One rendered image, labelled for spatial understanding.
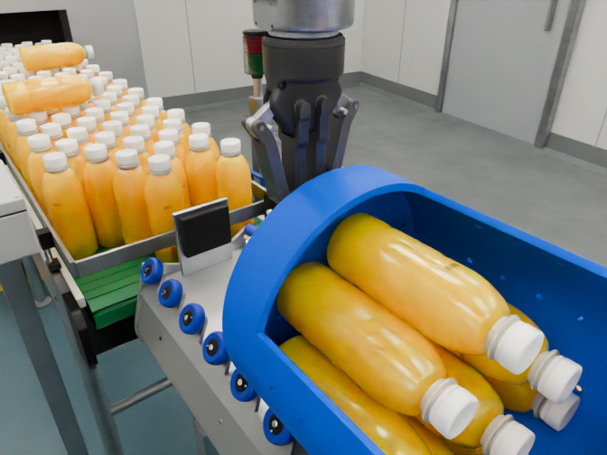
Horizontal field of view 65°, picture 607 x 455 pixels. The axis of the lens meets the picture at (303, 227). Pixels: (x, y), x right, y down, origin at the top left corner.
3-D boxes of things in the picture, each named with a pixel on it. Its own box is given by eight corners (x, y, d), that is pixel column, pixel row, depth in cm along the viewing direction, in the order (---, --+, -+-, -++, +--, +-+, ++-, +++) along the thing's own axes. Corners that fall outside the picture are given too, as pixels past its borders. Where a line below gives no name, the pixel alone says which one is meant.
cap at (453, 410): (449, 376, 37) (469, 391, 36) (462, 387, 40) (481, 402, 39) (419, 418, 37) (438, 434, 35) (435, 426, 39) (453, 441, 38)
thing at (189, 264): (187, 281, 83) (177, 218, 77) (181, 274, 85) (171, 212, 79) (237, 261, 89) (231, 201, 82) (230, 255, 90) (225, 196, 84)
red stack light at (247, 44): (251, 55, 114) (250, 37, 112) (238, 51, 118) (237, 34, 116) (274, 51, 117) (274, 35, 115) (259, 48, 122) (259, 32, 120)
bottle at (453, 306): (370, 261, 54) (520, 357, 42) (322, 279, 50) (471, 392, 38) (378, 205, 51) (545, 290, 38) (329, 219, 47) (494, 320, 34)
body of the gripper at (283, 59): (314, 23, 48) (313, 114, 52) (240, 30, 43) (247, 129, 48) (367, 31, 42) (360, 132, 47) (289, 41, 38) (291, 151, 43)
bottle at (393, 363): (305, 249, 49) (457, 356, 36) (338, 276, 54) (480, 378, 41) (263, 305, 48) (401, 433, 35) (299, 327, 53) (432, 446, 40)
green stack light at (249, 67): (253, 76, 117) (252, 55, 114) (239, 71, 121) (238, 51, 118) (275, 73, 120) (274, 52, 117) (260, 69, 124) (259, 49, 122)
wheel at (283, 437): (295, 420, 52) (307, 420, 53) (272, 394, 55) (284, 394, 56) (275, 455, 52) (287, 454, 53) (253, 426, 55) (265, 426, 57)
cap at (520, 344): (513, 348, 40) (533, 361, 39) (486, 367, 38) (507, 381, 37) (526, 311, 38) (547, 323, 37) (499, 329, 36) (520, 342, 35)
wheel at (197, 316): (178, 302, 71) (189, 304, 72) (173, 333, 69) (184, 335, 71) (198, 301, 68) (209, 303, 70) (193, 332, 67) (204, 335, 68)
